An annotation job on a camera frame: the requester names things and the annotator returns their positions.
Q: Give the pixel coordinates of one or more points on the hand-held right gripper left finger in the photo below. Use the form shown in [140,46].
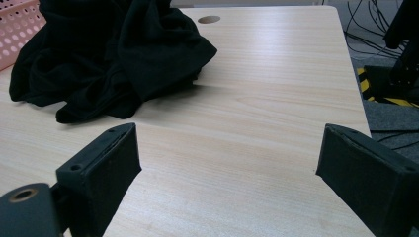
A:
[99,174]

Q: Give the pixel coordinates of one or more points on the black stand base striped tape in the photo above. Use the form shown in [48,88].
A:
[385,82]

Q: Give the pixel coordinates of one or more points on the pink plastic basket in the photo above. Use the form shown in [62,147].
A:
[18,33]

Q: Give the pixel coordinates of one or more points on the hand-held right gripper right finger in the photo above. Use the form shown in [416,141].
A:
[369,177]

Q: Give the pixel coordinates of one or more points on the black cloth garment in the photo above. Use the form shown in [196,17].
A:
[108,56]

